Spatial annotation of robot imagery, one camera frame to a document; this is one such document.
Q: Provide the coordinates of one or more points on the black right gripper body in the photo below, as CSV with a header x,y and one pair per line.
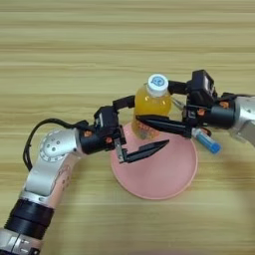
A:
x,y
219,116

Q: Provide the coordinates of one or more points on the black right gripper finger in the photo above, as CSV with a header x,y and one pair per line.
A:
x,y
162,124
177,87

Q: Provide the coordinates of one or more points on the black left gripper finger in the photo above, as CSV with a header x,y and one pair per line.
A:
x,y
124,101
146,151

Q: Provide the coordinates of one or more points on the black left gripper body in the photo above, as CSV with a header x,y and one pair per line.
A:
x,y
96,142

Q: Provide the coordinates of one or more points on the orange juice bottle white cap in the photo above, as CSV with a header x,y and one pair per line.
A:
x,y
152,103

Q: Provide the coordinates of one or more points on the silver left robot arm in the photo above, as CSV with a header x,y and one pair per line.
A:
x,y
50,166

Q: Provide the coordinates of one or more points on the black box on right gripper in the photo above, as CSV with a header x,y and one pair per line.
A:
x,y
201,86

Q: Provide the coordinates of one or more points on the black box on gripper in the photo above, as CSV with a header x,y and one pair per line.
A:
x,y
106,119
201,86

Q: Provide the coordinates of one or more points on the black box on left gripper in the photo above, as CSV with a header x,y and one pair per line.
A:
x,y
106,119

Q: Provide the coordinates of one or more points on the blue glue stick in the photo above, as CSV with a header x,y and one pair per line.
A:
x,y
209,142

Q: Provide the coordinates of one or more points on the pink round plate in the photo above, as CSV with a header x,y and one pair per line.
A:
x,y
162,176

